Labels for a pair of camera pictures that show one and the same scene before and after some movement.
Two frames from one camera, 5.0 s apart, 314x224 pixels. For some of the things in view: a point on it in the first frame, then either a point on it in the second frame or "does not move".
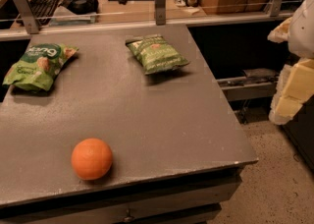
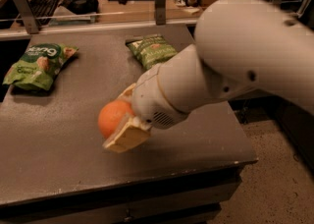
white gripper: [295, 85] -> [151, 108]
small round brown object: [192, 1] does not move
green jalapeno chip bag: [155, 54] does not move
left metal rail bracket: [25, 9] does not move
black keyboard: [43, 3] does not move
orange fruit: [91, 158] -> [111, 115]
